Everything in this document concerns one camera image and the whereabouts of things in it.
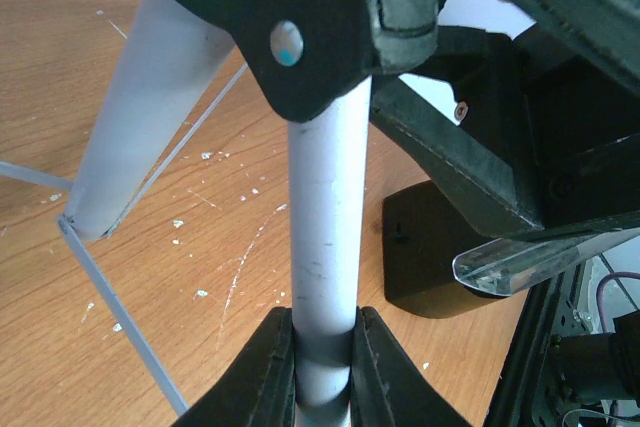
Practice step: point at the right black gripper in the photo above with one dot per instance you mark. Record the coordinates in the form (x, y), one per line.
(548, 144)

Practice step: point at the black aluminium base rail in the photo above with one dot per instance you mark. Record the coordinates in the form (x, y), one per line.
(557, 371)

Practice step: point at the clear plastic metronome cover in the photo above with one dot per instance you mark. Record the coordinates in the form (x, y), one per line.
(504, 267)

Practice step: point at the white music stand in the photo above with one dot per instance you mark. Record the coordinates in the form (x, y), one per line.
(314, 61)

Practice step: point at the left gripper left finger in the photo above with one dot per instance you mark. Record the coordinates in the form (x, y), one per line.
(258, 387)

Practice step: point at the black metronome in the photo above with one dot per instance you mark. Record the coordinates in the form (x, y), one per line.
(422, 234)

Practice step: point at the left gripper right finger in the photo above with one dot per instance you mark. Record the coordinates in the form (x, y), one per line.
(386, 388)

